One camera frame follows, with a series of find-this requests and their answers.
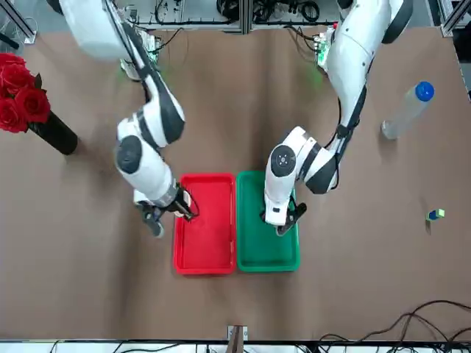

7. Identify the black cable bundle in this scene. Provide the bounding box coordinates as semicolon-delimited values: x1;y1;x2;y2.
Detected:
216;0;321;19

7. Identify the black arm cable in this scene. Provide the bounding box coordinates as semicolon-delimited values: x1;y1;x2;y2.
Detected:
102;0;163;104
323;82;369;192

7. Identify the red plastic tray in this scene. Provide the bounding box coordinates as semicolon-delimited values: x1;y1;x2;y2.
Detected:
172;172;237;276

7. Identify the aluminium profile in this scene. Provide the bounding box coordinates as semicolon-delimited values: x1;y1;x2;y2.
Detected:
439;0;471;38

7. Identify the small green blue block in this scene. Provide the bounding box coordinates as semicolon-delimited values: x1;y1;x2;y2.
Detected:
425;207;446;223

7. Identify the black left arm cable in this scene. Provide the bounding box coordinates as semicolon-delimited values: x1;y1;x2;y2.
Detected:
323;82;369;192

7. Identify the green circuit board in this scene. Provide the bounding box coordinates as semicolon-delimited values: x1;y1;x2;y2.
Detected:
141;31;163;60
312;31;338;69

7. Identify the aluminium camera post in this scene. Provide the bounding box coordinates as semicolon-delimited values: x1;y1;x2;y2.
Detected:
226;324;250;353

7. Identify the aluminium frame rail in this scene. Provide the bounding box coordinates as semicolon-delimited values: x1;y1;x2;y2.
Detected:
138;17;334;35

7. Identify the red rose bouquet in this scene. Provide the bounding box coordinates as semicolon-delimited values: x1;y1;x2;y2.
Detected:
0;52;52;134

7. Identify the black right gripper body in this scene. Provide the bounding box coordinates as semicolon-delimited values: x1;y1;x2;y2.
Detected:
169;186;188;214

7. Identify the clear bottle with blue cap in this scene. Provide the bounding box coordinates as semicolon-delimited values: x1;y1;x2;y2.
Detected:
380;80;436;140

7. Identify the green plastic tray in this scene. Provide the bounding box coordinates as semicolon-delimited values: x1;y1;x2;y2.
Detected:
235;170;302;273

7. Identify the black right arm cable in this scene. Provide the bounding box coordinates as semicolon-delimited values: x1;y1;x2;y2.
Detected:
102;0;163;104

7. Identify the black cylindrical vase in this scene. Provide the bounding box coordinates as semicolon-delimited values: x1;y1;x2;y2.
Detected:
28;110;79;156

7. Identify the clear plastic container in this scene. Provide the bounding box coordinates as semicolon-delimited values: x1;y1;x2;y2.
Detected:
0;10;38;46

